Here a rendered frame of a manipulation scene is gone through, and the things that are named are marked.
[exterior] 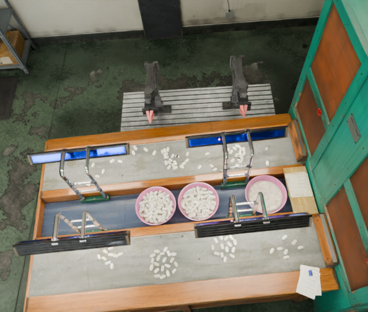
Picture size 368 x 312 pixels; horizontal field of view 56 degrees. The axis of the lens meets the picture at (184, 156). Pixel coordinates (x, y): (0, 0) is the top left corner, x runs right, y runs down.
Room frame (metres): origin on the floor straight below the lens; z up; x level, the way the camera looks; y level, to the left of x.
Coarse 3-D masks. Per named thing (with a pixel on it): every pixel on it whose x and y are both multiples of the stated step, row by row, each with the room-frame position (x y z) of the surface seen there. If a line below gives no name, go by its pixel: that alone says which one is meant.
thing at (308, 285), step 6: (300, 264) 0.33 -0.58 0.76; (300, 270) 0.30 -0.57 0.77; (306, 270) 0.29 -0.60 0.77; (312, 270) 0.29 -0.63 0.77; (318, 270) 0.28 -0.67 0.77; (300, 276) 0.27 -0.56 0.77; (306, 276) 0.26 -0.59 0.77; (312, 276) 0.26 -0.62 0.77; (318, 276) 0.25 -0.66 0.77; (300, 282) 0.23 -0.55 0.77; (306, 282) 0.23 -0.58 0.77; (312, 282) 0.22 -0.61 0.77; (318, 282) 0.22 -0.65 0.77; (300, 288) 0.20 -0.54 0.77; (306, 288) 0.20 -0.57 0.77; (312, 288) 0.19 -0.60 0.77; (318, 288) 0.19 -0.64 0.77; (306, 294) 0.17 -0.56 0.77; (312, 294) 0.16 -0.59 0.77; (318, 294) 0.16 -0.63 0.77
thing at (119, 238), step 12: (36, 240) 0.61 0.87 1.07; (48, 240) 0.60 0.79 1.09; (60, 240) 0.58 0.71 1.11; (72, 240) 0.57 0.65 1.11; (96, 240) 0.55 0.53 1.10; (108, 240) 0.55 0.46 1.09; (120, 240) 0.54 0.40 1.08; (24, 252) 0.56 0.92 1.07; (36, 252) 0.55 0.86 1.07; (48, 252) 0.54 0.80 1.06
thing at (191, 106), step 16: (128, 96) 1.85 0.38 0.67; (160, 96) 1.80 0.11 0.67; (176, 96) 1.78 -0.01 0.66; (192, 96) 1.75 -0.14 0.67; (208, 96) 1.72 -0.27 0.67; (224, 96) 1.70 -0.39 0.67; (256, 96) 1.65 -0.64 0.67; (272, 96) 1.63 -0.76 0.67; (128, 112) 1.69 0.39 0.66; (176, 112) 1.61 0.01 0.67; (192, 112) 1.59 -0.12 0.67; (208, 112) 1.58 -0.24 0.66; (224, 112) 1.54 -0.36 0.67; (256, 112) 1.50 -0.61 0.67; (272, 112) 1.48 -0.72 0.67; (128, 128) 1.53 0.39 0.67; (144, 128) 1.51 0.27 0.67
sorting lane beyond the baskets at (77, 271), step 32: (64, 256) 0.59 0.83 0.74; (96, 256) 0.56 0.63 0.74; (128, 256) 0.53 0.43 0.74; (160, 256) 0.50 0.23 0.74; (192, 256) 0.47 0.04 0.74; (224, 256) 0.45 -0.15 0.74; (256, 256) 0.42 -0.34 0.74; (320, 256) 0.36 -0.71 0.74; (32, 288) 0.43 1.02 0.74; (64, 288) 0.40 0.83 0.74; (96, 288) 0.37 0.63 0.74
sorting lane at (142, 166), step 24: (144, 144) 1.32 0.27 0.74; (168, 144) 1.29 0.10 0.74; (240, 144) 1.20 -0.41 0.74; (264, 144) 1.17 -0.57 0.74; (288, 144) 1.14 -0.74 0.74; (48, 168) 1.24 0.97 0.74; (72, 168) 1.21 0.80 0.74; (96, 168) 1.18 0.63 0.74; (120, 168) 1.15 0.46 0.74; (144, 168) 1.12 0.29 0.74; (192, 168) 1.07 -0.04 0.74; (240, 168) 1.01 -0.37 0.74
